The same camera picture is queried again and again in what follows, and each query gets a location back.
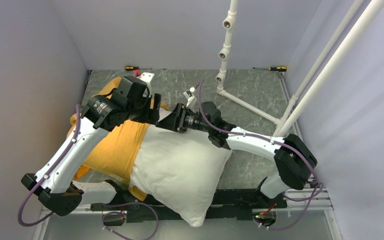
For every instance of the aluminium table edge rail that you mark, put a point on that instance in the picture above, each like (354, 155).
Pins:
(312, 196)

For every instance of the yellow black screwdriver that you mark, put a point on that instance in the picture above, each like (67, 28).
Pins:
(280, 69)
(131, 68)

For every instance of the yellow black screwdriver right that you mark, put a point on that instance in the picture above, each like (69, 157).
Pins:
(280, 69)

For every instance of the white pillow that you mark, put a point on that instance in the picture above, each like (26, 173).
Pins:
(180, 170)

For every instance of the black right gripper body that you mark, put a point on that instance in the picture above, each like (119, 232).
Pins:
(189, 120)

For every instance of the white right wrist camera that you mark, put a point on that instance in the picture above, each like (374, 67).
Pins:
(190, 97)

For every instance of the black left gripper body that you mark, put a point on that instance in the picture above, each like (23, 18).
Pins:
(144, 113)

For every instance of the white pvc pipe frame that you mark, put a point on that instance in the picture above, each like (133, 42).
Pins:
(334, 29)

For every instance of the yellow pillowcase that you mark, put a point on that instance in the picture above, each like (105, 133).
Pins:
(116, 155)

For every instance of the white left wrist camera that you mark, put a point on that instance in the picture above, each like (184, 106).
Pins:
(147, 77)

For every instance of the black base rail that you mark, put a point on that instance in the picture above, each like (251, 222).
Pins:
(239, 204)

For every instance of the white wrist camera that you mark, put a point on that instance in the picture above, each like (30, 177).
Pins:
(147, 77)
(190, 97)

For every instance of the yellow black screwdriver left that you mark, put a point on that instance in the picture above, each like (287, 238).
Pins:
(131, 68)

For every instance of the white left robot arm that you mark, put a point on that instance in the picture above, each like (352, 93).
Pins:
(53, 184)

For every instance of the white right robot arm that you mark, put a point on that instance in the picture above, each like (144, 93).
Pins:
(295, 163)

